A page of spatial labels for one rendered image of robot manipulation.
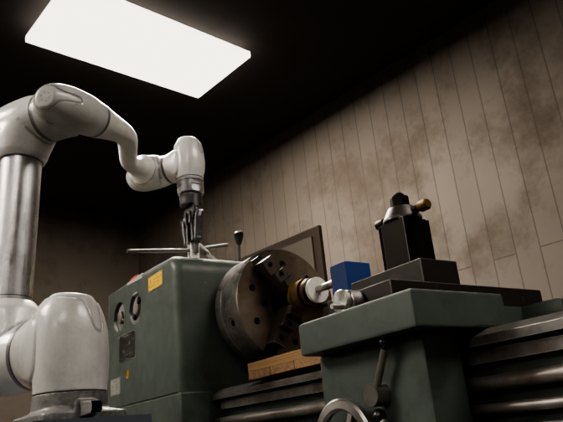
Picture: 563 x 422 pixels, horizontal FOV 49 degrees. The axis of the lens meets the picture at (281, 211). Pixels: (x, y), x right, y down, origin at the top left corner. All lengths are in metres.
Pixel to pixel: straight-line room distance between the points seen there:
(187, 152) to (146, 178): 0.16
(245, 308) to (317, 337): 0.58
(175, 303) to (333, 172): 3.02
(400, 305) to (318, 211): 3.74
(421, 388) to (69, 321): 0.76
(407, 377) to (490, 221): 2.80
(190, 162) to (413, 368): 1.26
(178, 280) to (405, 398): 0.93
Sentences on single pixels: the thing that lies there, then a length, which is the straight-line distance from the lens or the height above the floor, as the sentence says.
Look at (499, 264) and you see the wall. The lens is 3.70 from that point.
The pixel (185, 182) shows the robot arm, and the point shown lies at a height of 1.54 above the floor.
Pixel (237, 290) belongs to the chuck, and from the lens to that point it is 1.68.
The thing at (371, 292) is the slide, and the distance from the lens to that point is 1.12.
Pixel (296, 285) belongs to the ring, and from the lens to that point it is 1.64.
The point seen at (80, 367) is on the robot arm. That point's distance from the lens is 1.38.
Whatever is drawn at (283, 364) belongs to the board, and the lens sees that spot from 1.43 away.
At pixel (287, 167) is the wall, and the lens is 5.05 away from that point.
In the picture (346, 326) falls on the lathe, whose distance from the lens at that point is 1.06.
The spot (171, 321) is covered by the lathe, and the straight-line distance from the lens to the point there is 1.79.
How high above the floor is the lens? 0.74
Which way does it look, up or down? 20 degrees up
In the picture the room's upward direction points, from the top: 6 degrees counter-clockwise
